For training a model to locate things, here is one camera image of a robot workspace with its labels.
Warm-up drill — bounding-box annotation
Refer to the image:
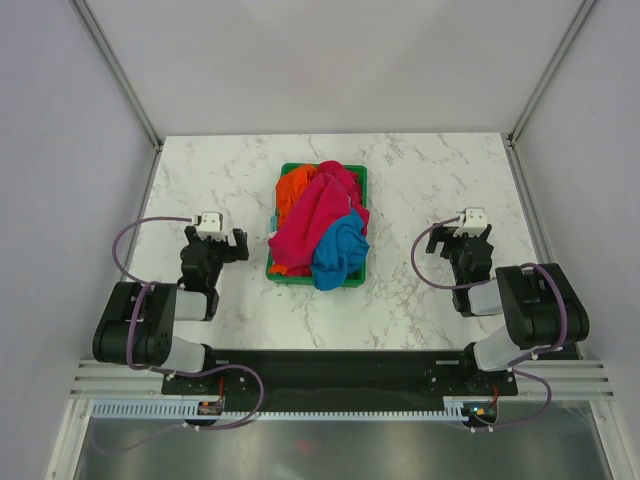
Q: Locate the magenta t shirt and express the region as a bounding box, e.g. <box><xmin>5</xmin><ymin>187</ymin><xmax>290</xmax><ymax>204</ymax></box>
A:
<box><xmin>266</xmin><ymin>160</ymin><xmax>370</xmax><ymax>284</ymax></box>

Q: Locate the orange t shirt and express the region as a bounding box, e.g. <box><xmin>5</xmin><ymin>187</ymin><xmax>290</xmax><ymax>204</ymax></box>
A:
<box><xmin>275</xmin><ymin>164</ymin><xmax>317</xmax><ymax>228</ymax></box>

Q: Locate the green plastic basket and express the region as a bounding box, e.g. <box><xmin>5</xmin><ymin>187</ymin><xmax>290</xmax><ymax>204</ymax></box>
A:
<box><xmin>266</xmin><ymin>160</ymin><xmax>370</xmax><ymax>291</ymax></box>

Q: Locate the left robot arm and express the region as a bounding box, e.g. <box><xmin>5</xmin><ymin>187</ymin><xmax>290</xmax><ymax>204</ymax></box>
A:
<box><xmin>92</xmin><ymin>226</ymin><xmax>249</xmax><ymax>393</ymax></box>

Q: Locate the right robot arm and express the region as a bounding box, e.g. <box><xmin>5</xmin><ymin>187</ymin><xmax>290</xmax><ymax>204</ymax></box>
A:
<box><xmin>424</xmin><ymin>224</ymin><xmax>589</xmax><ymax>394</ymax></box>

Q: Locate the blue t shirt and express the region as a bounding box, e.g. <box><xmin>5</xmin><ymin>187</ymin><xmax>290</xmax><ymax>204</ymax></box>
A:
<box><xmin>310</xmin><ymin>209</ymin><xmax>370</xmax><ymax>291</ymax></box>

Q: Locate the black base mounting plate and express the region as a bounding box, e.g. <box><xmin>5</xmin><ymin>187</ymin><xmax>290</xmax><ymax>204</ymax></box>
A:
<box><xmin>162</xmin><ymin>350</ymin><xmax>518</xmax><ymax>411</ymax></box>

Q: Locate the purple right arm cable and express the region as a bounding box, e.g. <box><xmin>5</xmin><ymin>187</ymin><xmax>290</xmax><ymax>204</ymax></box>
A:
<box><xmin>410</xmin><ymin>215</ymin><xmax>569</xmax><ymax>361</ymax></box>

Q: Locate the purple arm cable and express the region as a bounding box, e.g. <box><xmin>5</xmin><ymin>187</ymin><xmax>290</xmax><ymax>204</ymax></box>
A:
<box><xmin>110</xmin><ymin>216</ymin><xmax>196</xmax><ymax>371</ymax></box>
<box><xmin>410</xmin><ymin>215</ymin><xmax>569</xmax><ymax>361</ymax></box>

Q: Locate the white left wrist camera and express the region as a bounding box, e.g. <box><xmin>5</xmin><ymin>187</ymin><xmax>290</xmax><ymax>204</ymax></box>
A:
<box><xmin>192</xmin><ymin>212</ymin><xmax>225</xmax><ymax>241</ymax></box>

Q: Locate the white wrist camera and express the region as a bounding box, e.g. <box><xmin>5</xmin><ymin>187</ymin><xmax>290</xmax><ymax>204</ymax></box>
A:
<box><xmin>456</xmin><ymin>207</ymin><xmax>488</xmax><ymax>235</ymax></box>
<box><xmin>192</xmin><ymin>212</ymin><xmax>225</xmax><ymax>241</ymax></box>

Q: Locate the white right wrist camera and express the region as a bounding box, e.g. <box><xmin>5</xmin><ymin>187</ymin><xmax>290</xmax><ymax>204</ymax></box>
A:
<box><xmin>456</xmin><ymin>207</ymin><xmax>488</xmax><ymax>235</ymax></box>

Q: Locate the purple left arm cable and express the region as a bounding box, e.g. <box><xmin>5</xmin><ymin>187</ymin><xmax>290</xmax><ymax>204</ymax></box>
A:
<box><xmin>110</xmin><ymin>216</ymin><xmax>196</xmax><ymax>371</ymax></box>

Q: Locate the right side aluminium rail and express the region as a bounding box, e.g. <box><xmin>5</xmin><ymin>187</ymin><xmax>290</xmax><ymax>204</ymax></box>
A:
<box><xmin>503</xmin><ymin>137</ymin><xmax>583</xmax><ymax>361</ymax></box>

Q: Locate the right aluminium corner post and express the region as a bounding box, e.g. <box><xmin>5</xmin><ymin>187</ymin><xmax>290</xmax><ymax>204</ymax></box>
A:
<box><xmin>505</xmin><ymin>0</ymin><xmax>599</xmax><ymax>149</ymax></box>

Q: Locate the aluminium corner post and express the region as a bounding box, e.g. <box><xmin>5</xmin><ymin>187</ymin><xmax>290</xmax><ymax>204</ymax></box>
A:
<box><xmin>505</xmin><ymin>0</ymin><xmax>599</xmax><ymax>149</ymax></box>
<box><xmin>70</xmin><ymin>0</ymin><xmax>163</xmax><ymax>151</ymax></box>

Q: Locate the white slotted cable duct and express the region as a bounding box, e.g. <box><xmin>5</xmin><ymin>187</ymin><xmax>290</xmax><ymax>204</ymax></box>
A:
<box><xmin>91</xmin><ymin>399</ymin><xmax>468</xmax><ymax>422</ymax></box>

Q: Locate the left aluminium corner post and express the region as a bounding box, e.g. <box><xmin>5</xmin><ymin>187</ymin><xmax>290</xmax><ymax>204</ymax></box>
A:
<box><xmin>70</xmin><ymin>0</ymin><xmax>163</xmax><ymax>151</ymax></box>

